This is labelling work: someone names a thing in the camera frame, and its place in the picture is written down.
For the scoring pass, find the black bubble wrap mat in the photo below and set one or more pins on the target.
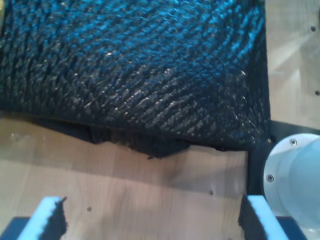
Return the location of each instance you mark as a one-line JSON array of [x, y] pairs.
[[125, 62]]

